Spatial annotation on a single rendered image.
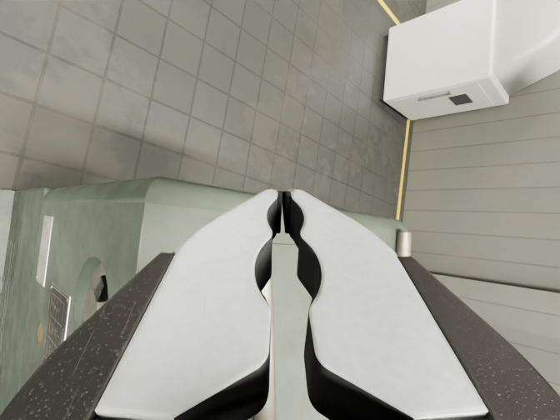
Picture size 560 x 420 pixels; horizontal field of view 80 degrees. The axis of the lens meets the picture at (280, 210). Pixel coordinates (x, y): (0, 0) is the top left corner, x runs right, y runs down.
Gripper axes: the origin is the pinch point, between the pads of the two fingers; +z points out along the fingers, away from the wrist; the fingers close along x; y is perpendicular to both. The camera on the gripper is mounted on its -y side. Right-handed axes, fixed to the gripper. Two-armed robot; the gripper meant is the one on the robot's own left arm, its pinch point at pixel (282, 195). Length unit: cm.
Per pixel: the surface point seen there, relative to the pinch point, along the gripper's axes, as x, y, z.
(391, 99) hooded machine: 99, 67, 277
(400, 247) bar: 20.3, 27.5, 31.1
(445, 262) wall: 155, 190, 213
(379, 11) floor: 91, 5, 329
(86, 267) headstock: -19.7, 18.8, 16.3
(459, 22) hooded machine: 137, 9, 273
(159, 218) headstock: -9.2, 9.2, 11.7
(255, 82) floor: -11, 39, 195
